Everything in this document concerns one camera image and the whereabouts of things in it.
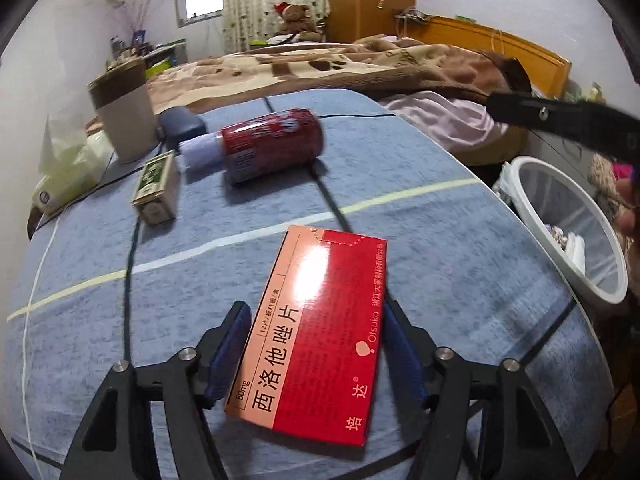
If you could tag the person's right hand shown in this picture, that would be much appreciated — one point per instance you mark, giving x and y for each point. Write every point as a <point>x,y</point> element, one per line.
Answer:
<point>630,210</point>

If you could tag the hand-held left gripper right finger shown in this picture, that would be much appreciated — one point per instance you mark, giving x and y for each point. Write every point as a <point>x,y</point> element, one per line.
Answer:
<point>404,355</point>

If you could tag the dark blue glasses case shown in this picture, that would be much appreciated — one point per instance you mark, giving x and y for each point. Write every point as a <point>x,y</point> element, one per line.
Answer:
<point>181,127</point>

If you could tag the teddy bear with red hat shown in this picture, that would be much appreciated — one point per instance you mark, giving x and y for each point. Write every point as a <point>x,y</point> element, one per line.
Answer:
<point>295,20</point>

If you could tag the patterned curtain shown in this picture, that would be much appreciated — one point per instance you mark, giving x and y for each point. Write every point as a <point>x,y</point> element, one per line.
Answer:
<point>272,2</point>

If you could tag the window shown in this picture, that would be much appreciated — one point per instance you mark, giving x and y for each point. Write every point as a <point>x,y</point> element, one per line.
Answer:
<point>200,0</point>

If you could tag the red drink can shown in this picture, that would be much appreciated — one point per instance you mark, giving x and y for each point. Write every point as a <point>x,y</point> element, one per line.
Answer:
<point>272,142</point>

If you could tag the cluttered shelf desk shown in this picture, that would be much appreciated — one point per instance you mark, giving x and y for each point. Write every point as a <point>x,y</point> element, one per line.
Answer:
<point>150,55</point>

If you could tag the yellow tissue box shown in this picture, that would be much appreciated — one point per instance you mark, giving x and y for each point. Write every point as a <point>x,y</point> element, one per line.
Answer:
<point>65,170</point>

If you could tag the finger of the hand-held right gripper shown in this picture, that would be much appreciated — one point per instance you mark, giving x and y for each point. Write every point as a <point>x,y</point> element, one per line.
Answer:
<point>565,120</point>

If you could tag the red medicine box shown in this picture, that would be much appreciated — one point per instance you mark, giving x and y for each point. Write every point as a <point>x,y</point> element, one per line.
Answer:
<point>315,340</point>

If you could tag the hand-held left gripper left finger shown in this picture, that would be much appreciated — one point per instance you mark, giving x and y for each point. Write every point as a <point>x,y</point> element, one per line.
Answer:
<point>227,355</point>

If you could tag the pink bed sheet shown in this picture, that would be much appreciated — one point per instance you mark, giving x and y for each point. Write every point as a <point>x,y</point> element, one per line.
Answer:
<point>450,120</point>

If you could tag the wooden wardrobe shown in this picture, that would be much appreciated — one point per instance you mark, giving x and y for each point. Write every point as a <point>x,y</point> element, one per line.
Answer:
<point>370,0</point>

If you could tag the blue checked tablecloth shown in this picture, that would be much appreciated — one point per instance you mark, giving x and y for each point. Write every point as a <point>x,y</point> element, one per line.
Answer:
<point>450,240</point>

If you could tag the vase of dry branches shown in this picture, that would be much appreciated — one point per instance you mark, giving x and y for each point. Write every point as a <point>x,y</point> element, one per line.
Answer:
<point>139,15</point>

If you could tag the white mesh waste basket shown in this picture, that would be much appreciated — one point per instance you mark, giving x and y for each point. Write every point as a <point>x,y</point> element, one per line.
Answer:
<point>595,260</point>

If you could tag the wooden headboard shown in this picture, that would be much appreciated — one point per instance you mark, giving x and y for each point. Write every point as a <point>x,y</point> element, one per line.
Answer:
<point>505,45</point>

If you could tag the small green box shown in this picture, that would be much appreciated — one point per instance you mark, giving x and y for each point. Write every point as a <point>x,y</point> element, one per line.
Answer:
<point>157,190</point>

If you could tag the purple paper cup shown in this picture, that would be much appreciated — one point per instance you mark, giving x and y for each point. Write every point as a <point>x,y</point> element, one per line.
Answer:
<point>200,152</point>

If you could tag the grey nightstand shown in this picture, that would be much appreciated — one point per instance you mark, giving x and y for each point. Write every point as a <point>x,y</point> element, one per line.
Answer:
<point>560,147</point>

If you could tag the white cup with brown band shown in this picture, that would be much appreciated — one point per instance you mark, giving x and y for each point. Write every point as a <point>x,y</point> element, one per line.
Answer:
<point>125,115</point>

